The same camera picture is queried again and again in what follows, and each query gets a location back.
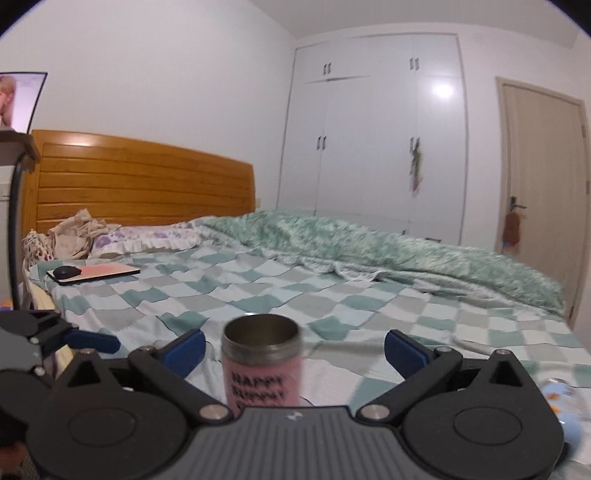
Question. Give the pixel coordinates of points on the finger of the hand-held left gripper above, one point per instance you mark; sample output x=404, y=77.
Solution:
x=94, y=341

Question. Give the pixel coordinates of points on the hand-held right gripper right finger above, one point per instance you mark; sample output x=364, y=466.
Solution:
x=405, y=353

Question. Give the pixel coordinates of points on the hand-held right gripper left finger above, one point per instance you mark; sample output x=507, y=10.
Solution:
x=185, y=351

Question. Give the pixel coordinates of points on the pink cup with metal rim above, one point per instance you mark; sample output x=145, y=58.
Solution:
x=261, y=369

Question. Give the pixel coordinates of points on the pink laptop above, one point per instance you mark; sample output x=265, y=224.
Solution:
x=101, y=272

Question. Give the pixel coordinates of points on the black computer mouse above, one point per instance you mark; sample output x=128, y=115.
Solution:
x=66, y=272

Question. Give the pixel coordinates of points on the polka dot pillow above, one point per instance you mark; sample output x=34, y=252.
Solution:
x=37, y=249

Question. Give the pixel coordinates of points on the green fluffy blanket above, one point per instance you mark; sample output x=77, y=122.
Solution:
x=378, y=249

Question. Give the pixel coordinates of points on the beige crumpled cloth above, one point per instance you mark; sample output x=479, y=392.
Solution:
x=76, y=233

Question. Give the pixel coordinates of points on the purple floral pillow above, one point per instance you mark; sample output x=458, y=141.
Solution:
x=138, y=240

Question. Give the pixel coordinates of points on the checkered bed sheet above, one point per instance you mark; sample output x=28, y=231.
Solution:
x=286, y=295

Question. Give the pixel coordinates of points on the black curved pole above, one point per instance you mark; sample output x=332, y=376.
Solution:
x=16, y=230

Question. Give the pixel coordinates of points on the wooden headboard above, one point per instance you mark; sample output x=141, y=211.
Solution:
x=138, y=184

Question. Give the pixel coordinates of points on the brown hanging plush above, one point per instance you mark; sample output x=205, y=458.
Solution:
x=511, y=228

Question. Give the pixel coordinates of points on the blue patterned toy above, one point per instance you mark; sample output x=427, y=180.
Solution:
x=561, y=406

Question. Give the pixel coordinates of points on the hanging dried flower bunch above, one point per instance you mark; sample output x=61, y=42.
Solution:
x=414, y=166

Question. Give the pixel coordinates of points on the wooden desk shelf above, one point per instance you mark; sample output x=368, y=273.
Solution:
x=18, y=147

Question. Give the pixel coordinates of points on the white wardrobe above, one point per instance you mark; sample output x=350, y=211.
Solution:
x=369, y=138

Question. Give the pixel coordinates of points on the beige door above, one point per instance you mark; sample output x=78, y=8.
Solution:
x=545, y=184

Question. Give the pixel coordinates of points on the computer monitor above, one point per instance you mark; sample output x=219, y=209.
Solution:
x=21, y=99

